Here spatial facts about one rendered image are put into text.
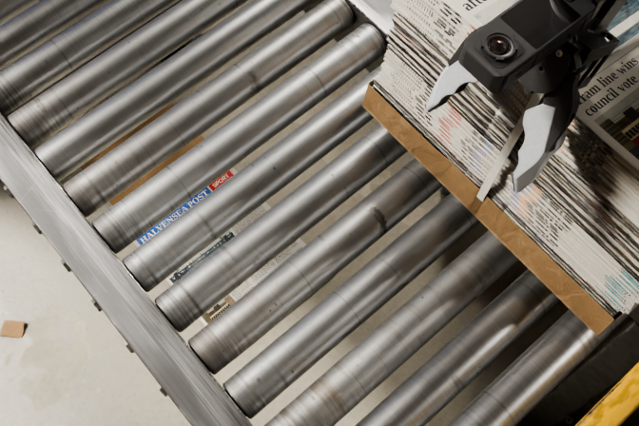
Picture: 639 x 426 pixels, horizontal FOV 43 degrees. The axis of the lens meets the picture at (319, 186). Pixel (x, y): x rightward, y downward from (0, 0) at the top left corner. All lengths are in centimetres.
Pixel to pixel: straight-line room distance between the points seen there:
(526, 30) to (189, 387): 52
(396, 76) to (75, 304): 111
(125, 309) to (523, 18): 55
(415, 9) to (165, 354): 46
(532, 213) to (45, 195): 57
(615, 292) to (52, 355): 127
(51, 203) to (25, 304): 87
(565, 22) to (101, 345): 135
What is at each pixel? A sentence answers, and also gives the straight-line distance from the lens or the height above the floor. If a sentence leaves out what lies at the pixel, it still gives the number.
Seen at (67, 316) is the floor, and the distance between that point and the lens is 186.
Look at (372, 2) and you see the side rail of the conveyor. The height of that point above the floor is 80.
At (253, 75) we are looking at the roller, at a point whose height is 80.
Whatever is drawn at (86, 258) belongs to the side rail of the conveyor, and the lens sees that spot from 100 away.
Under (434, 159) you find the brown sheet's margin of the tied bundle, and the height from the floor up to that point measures 87.
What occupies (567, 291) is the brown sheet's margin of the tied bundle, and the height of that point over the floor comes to 86.
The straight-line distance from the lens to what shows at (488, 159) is 89.
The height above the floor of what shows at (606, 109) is 105.
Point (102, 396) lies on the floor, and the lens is 179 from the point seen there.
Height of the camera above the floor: 170
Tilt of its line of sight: 64 degrees down
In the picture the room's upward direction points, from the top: 2 degrees counter-clockwise
